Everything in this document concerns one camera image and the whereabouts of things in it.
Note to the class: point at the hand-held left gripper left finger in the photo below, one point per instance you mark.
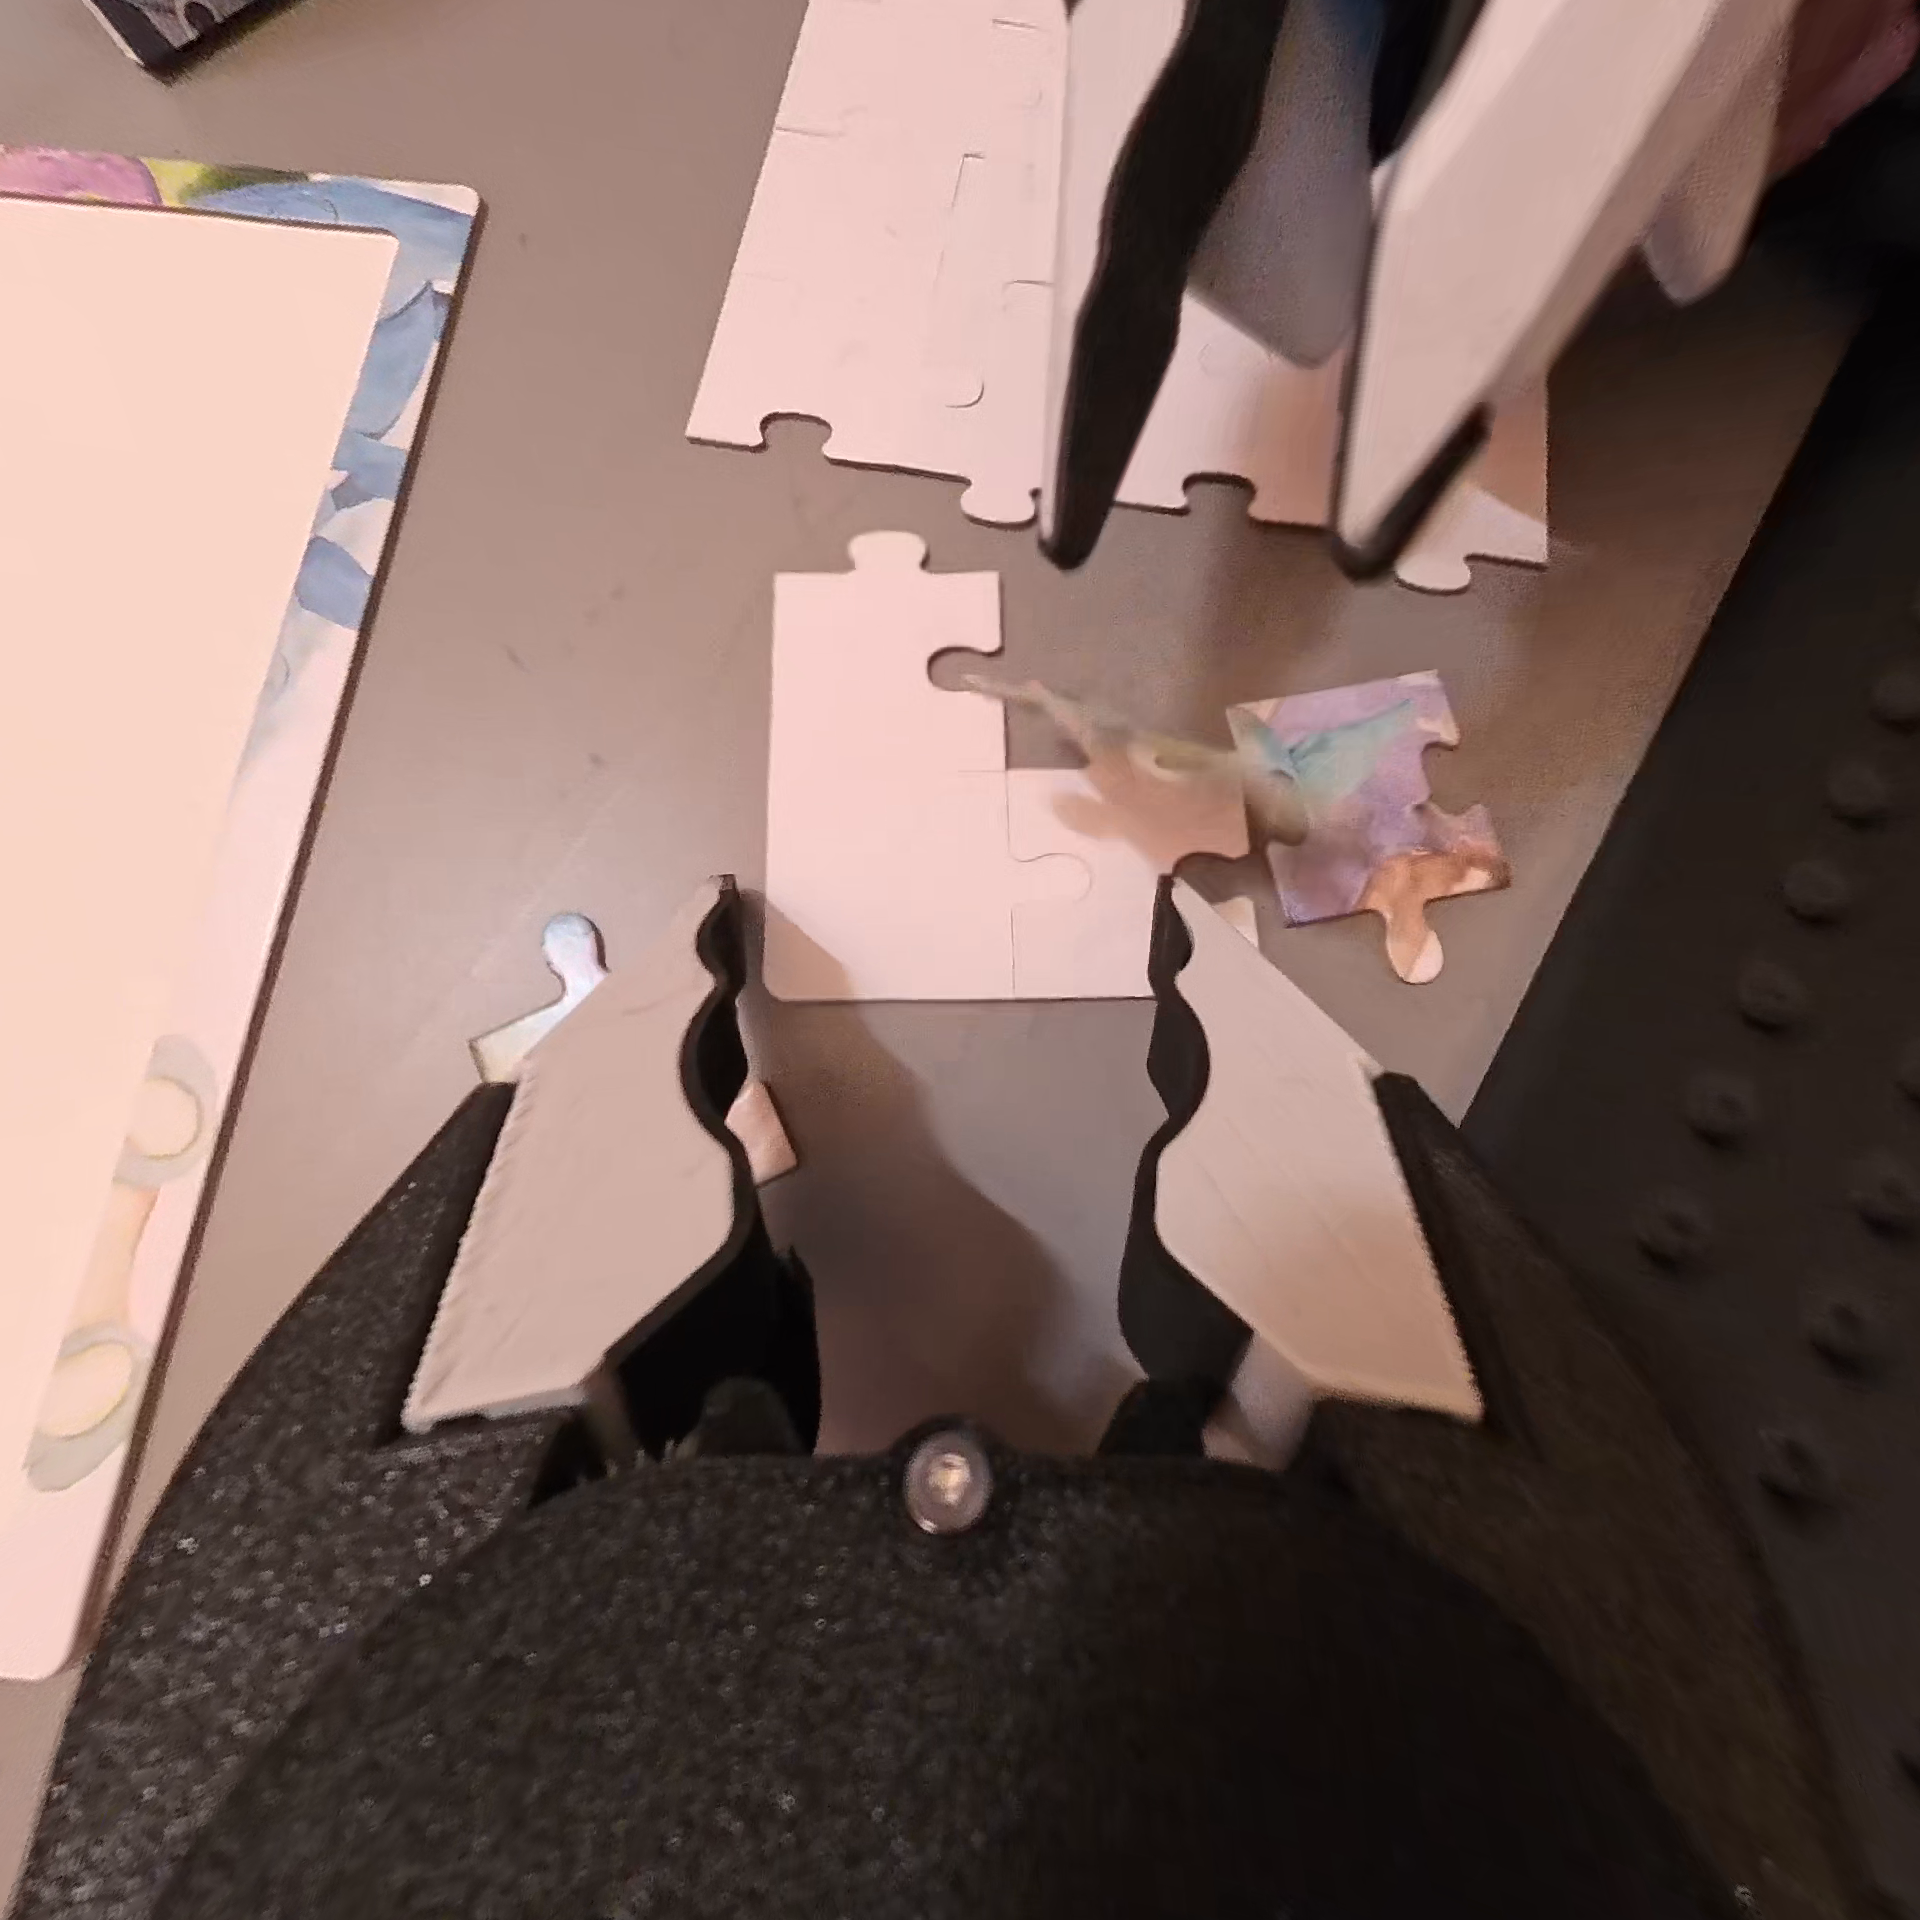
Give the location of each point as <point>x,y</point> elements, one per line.
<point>601,1201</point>

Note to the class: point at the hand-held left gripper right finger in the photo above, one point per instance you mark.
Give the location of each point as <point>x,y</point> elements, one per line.
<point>1304,1230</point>

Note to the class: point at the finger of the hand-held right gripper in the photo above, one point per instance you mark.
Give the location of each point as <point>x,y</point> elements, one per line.
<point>1531,225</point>
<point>1095,225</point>

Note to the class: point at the sheet of joined puzzle pieces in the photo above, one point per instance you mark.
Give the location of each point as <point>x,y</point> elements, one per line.
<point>901,225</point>

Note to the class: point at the white-backed large puzzle piece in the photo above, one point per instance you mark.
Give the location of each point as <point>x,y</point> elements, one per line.
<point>1080,931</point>
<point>884,840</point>

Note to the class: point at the landscape jigsaw puzzle board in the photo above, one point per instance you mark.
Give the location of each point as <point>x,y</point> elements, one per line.
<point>150,751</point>

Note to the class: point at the grey desk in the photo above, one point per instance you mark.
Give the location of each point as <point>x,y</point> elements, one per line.
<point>601,375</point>

